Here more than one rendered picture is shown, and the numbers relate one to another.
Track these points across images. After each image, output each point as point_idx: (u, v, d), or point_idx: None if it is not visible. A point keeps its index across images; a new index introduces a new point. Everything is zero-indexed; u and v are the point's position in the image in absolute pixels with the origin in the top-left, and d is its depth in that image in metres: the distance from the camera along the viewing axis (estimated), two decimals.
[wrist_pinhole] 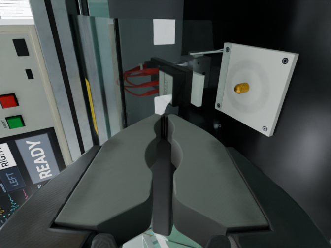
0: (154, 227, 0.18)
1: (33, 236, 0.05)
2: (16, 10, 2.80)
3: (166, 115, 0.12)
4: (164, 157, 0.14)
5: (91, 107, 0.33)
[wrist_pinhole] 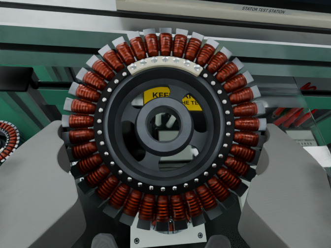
0: None
1: None
2: None
3: None
4: None
5: (189, 98, 0.20)
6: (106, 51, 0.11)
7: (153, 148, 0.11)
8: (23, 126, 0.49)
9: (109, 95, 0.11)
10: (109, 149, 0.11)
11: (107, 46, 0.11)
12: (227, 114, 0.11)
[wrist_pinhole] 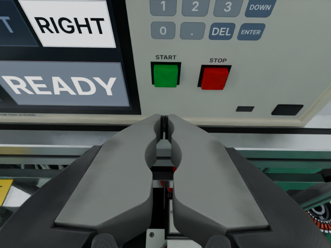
0: None
1: (33, 236, 0.05)
2: None
3: (166, 115, 0.12)
4: None
5: None
6: (165, 246, 0.40)
7: None
8: None
9: None
10: None
11: (165, 243, 0.41)
12: None
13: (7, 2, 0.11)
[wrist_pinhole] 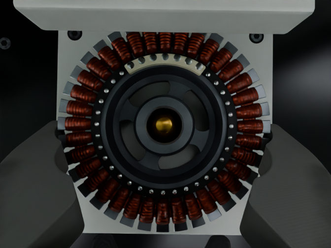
0: None
1: None
2: None
3: None
4: None
5: None
6: (101, 48, 0.10)
7: (153, 150, 0.11)
8: None
9: (106, 96, 0.10)
10: (108, 152, 0.10)
11: (102, 41, 0.10)
12: (230, 116, 0.10)
13: None
